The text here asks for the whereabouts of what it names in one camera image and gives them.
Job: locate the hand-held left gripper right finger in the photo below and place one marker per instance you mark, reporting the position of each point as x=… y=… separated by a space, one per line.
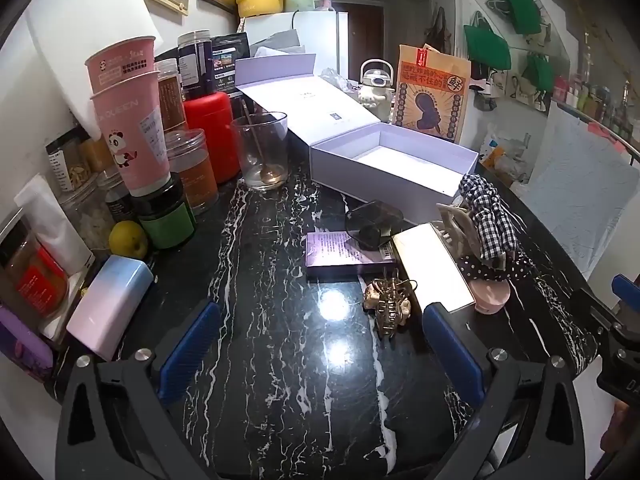
x=452 y=355

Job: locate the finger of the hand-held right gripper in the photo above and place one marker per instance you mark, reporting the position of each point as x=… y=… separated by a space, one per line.
x=627 y=287

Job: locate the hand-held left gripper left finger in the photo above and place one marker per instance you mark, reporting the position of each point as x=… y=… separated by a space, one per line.
x=192 y=350

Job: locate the pink round case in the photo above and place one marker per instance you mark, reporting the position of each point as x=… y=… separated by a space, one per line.
x=492 y=297

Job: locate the gold metal hair claw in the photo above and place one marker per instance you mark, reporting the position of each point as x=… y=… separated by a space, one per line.
x=387 y=305

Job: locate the gold box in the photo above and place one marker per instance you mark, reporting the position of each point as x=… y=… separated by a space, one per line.
x=432 y=267

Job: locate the polka dot scrunchie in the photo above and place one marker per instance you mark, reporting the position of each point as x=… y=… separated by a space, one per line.
x=510 y=267

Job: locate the beige hair claw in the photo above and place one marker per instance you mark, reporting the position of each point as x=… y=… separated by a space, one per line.
x=455 y=227

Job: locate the checkered scrunchie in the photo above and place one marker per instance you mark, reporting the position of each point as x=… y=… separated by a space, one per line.
x=492 y=215

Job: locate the dark translucent hair claw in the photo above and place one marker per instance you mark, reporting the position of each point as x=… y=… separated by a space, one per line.
x=372 y=222

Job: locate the lavender gift box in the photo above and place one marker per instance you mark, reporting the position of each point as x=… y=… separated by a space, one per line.
x=400 y=160

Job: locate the person's right hand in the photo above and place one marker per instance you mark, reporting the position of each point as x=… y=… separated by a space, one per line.
x=620 y=430

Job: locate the pastel gradient case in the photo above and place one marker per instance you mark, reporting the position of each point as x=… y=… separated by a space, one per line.
x=110 y=305

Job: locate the pale blue sheet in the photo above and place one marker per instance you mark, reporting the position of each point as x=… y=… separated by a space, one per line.
x=580 y=185

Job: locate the yellow lemon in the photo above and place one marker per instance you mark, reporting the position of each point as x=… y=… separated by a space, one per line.
x=128 y=240

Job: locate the green jar black lid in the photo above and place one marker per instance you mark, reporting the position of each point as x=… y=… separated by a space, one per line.
x=167 y=220

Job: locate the purple card box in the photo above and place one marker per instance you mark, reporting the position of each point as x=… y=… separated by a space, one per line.
x=330 y=255

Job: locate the clear jar white contents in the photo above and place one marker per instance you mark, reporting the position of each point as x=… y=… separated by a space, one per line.
x=92 y=220

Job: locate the purple pouch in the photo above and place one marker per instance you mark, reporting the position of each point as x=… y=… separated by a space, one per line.
x=22 y=345

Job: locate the pile of plastic bags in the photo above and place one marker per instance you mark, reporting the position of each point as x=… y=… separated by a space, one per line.
x=505 y=157

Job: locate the jar with red label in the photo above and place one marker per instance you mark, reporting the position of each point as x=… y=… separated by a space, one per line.
x=30 y=275

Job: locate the clear jar orange contents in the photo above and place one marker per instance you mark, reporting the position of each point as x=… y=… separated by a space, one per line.
x=192 y=170

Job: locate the row of bottles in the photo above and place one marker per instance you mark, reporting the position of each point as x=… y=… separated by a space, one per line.
x=597 y=100

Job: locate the drinking glass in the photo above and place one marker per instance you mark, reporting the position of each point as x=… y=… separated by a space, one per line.
x=262 y=155

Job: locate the gold spoon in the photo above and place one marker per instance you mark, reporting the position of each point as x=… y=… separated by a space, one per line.
x=257 y=150

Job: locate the jar of nuts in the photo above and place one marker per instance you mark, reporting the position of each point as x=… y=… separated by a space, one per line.
x=72 y=165

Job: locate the red canister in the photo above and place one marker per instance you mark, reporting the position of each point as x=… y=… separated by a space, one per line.
x=210 y=130

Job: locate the pink panda paper cup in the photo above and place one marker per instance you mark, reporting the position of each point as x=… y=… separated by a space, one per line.
x=132 y=135

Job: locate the green tote bag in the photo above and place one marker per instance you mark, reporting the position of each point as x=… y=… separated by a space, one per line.
x=487 y=47
x=540 y=72
x=522 y=7

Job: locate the brown printed paper bag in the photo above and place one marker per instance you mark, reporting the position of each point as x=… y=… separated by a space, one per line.
x=430 y=105

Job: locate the brown spice jar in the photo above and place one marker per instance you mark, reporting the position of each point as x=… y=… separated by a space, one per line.
x=170 y=92

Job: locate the cream water bottle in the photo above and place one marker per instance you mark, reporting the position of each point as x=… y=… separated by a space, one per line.
x=376 y=92

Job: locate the tall dark jar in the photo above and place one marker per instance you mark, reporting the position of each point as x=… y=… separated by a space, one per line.
x=195 y=62

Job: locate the black pouch bag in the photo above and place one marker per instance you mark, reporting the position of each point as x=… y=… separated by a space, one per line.
x=230 y=62

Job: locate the clear plastic wrap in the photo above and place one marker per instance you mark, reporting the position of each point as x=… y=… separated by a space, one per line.
x=340 y=82

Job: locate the dark hanging bag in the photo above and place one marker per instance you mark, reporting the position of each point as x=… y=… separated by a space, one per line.
x=440 y=30

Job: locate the grey paper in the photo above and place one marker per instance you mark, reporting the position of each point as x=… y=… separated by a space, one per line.
x=280 y=42

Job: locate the brown door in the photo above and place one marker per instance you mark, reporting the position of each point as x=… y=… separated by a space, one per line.
x=365 y=40

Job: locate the white foam board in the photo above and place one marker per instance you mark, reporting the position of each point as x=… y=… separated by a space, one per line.
x=75 y=35

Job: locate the white refrigerator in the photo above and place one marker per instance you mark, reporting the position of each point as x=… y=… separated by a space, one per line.
x=320 y=35

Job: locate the pink bottle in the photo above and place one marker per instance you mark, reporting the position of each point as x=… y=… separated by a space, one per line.
x=327 y=4

